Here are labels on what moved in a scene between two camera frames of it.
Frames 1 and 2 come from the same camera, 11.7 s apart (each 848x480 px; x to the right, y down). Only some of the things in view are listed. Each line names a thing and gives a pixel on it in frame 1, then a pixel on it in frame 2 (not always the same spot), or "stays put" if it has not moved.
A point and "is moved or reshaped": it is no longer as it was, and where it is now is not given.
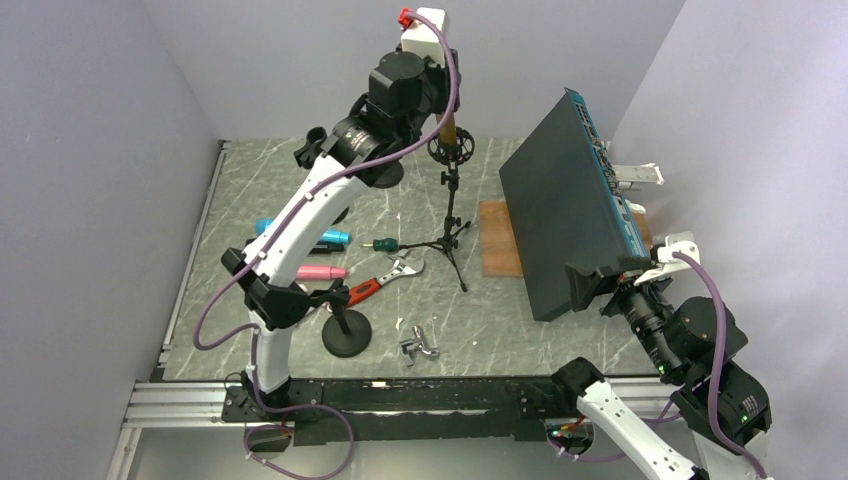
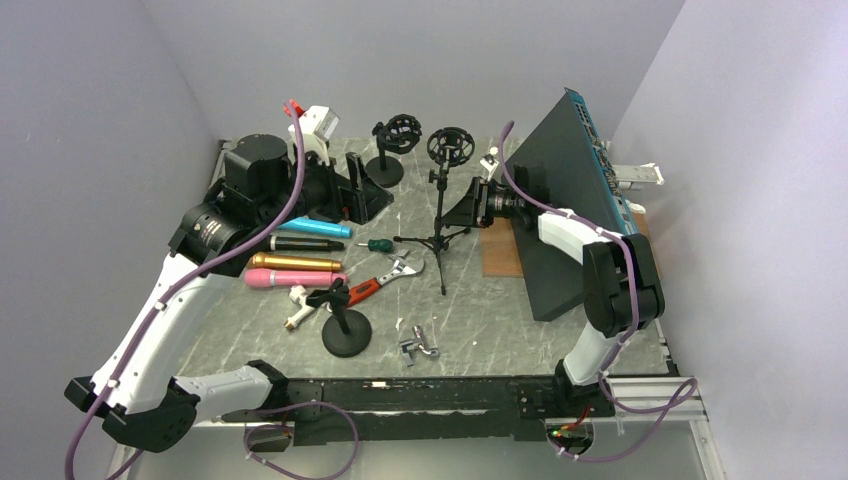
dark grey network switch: x=567 y=204 stays put
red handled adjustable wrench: x=402 y=266 stays put
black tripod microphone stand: x=452 y=145 is moved or reshaped
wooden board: x=498 y=248 stays put
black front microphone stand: x=347 y=333 stays put
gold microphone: x=448 y=135 → x=262 y=260
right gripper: x=582 y=287 → x=468 y=212
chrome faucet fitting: x=419 y=343 stays put
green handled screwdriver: x=386 y=245 stays put
